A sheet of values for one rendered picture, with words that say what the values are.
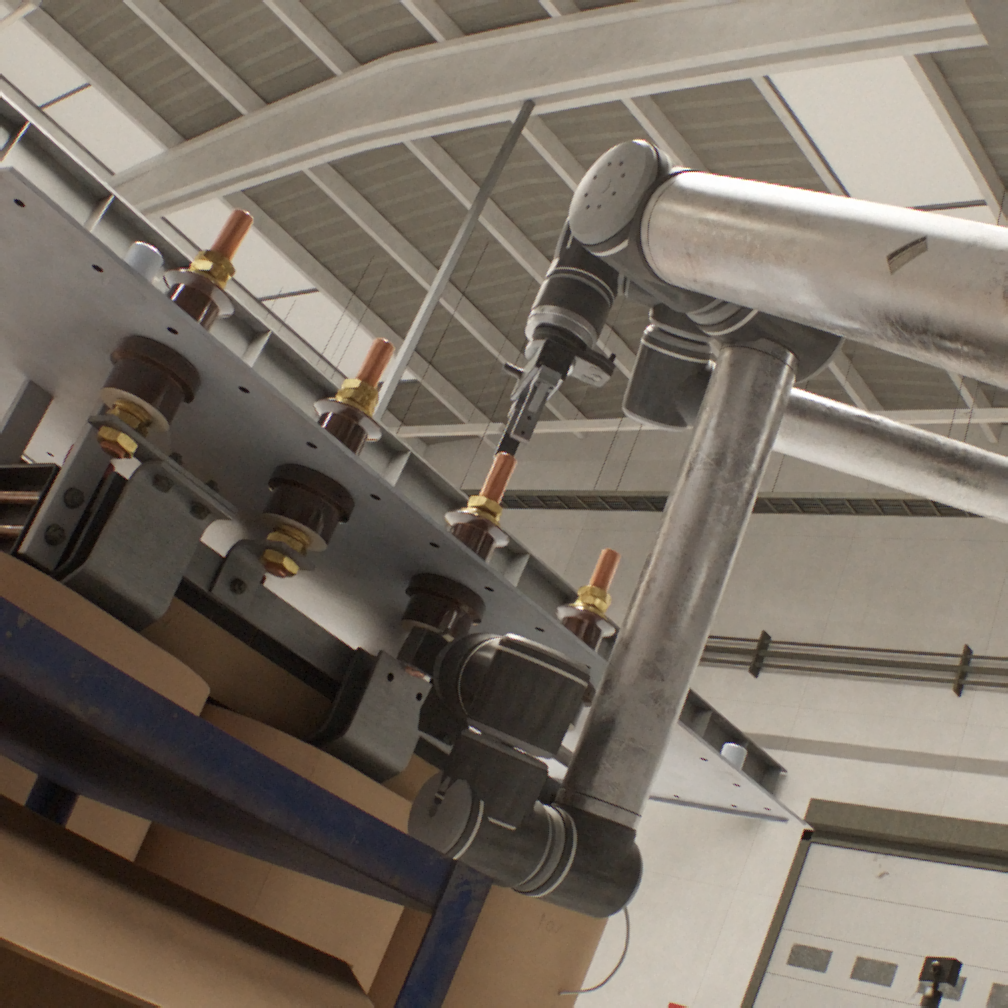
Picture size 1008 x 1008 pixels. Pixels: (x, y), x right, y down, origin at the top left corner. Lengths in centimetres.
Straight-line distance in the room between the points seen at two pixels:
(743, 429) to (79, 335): 80
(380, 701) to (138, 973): 120
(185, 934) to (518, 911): 134
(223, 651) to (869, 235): 98
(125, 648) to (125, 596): 7
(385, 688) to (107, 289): 67
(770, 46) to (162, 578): 1086
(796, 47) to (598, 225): 1052
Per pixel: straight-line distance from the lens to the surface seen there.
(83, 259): 146
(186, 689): 161
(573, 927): 215
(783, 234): 134
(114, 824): 158
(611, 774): 158
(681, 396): 208
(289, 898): 174
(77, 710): 73
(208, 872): 172
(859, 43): 1180
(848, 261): 126
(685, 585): 161
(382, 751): 185
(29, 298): 163
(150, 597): 161
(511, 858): 151
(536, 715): 148
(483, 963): 203
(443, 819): 148
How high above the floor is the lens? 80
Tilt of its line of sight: 22 degrees up
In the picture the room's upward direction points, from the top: 23 degrees clockwise
